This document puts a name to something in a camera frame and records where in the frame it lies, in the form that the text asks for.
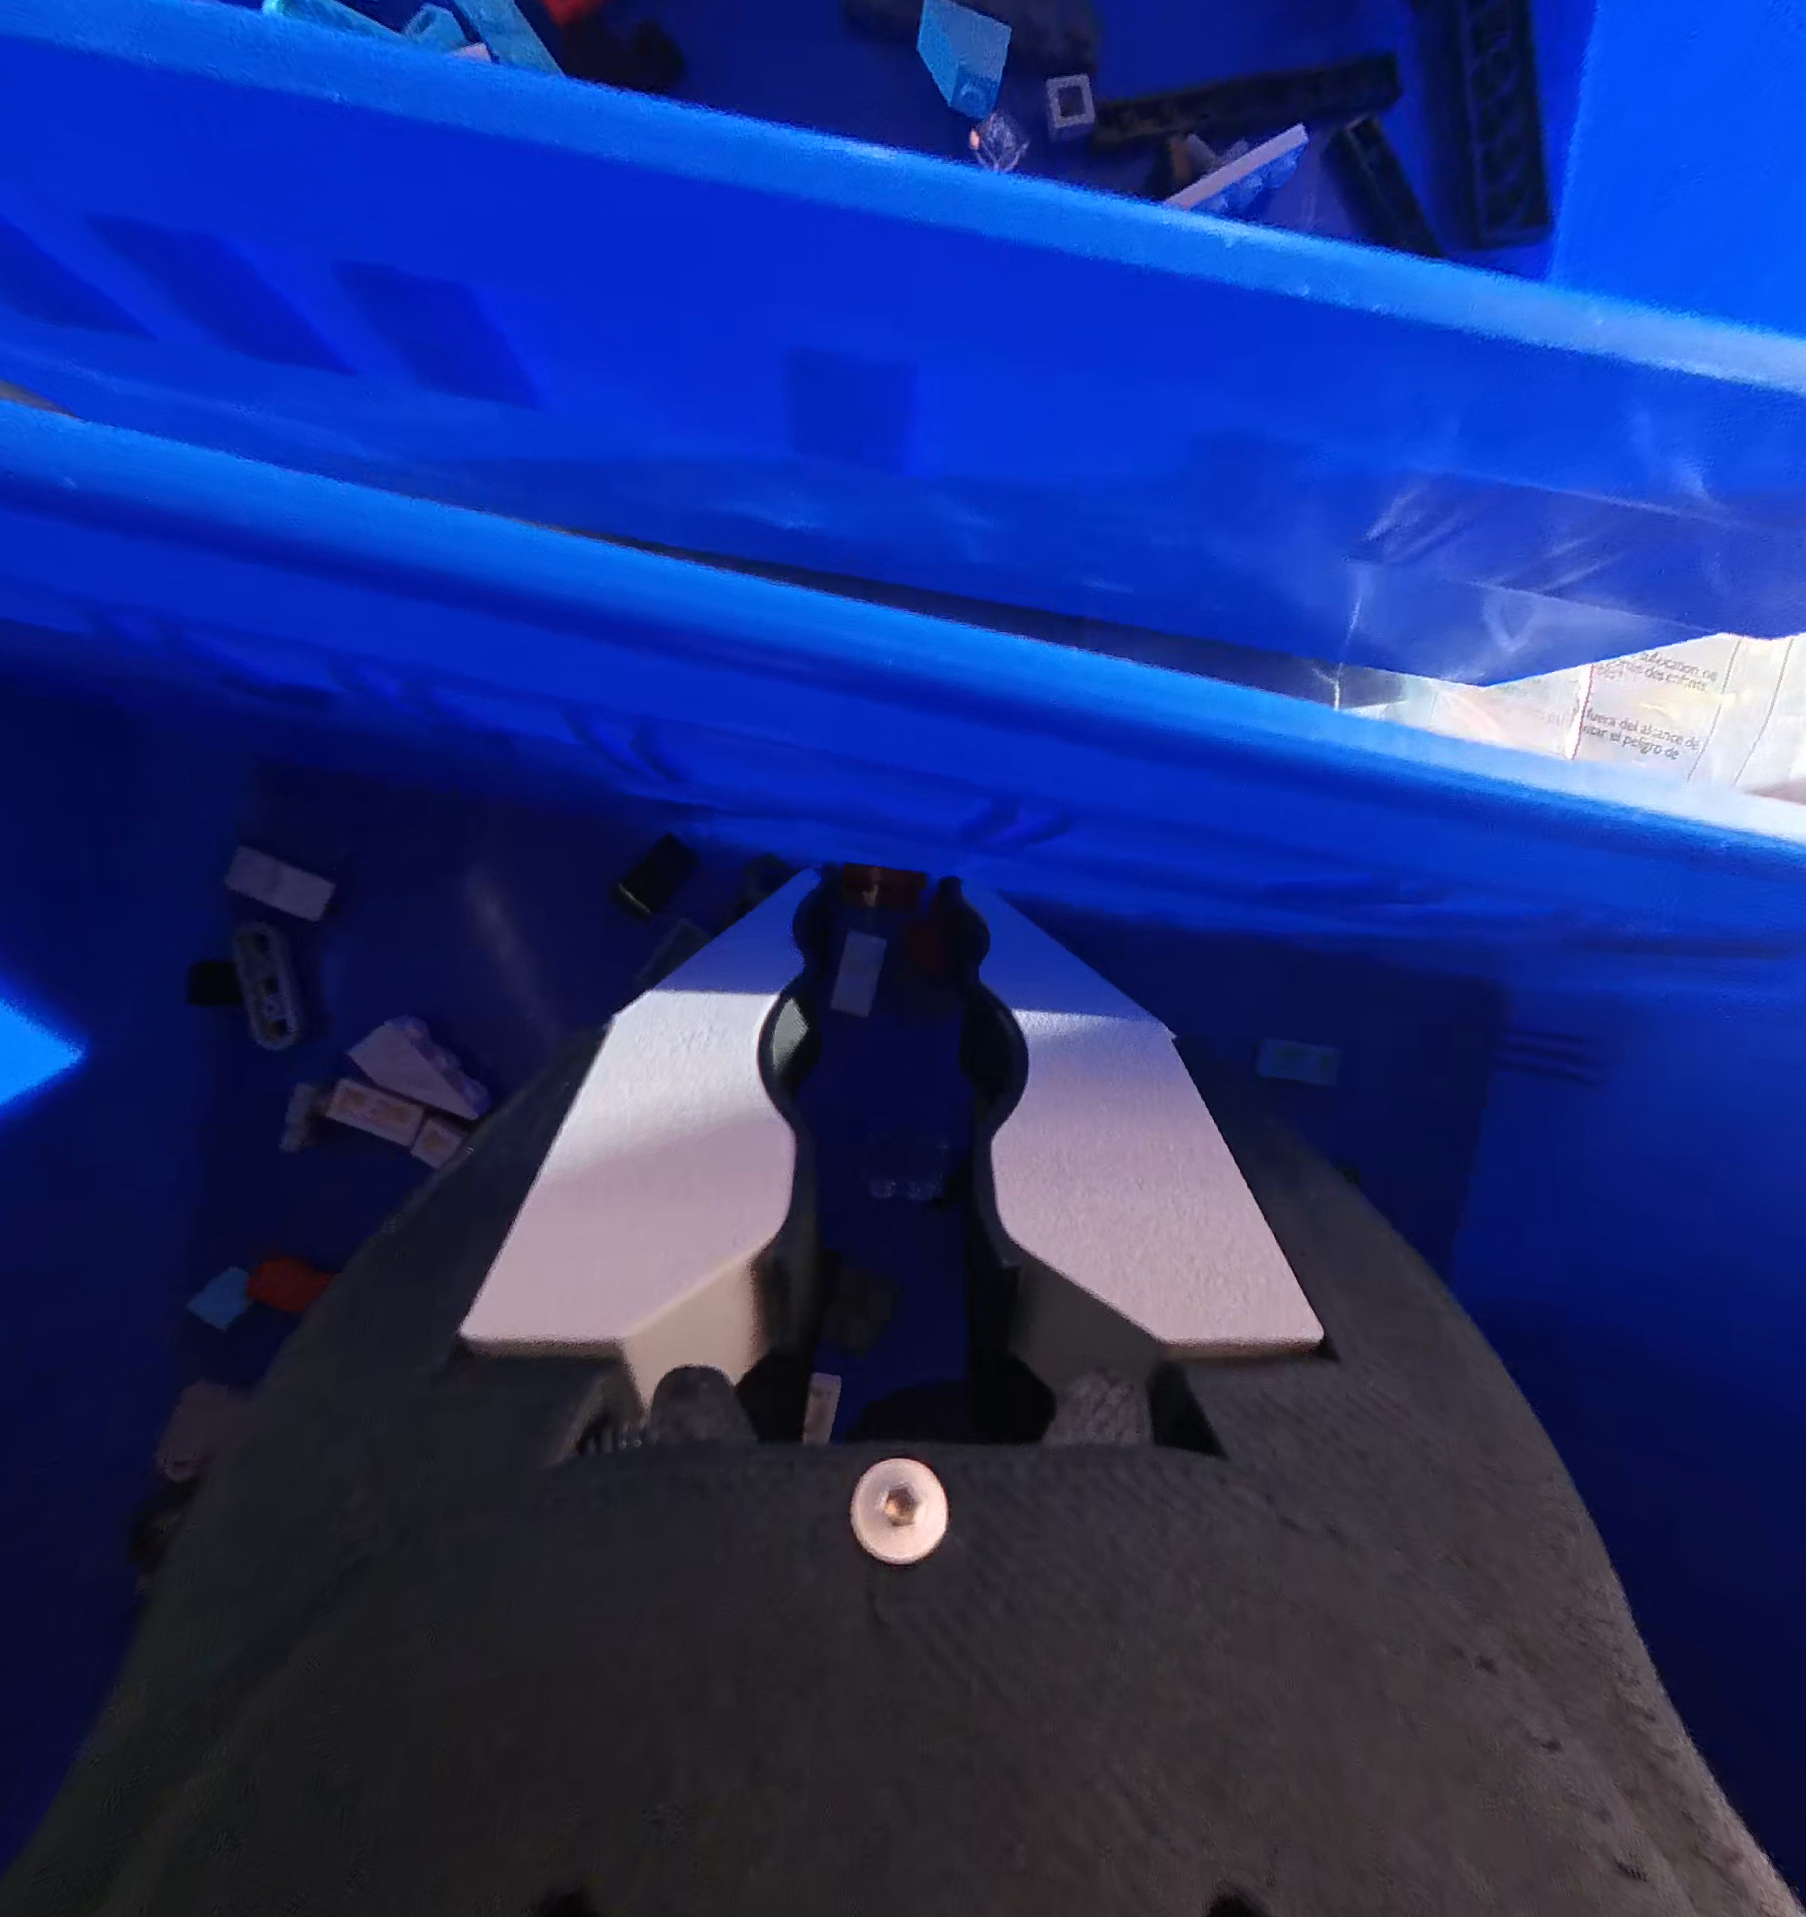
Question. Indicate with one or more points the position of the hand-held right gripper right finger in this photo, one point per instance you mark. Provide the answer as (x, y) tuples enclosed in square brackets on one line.
[(1127, 1181)]

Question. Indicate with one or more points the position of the pile of mixed small bricks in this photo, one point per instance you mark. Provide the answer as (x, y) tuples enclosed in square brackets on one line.
[(406, 1062)]

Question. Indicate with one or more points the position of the clear printed plastic bag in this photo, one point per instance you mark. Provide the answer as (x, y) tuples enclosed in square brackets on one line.
[(1666, 703)]

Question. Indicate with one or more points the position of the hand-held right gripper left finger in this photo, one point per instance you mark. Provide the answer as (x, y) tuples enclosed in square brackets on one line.
[(649, 1181)]

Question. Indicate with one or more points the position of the blue plastic storage bin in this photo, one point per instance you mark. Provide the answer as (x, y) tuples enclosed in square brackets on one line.
[(993, 421), (1592, 1197)]

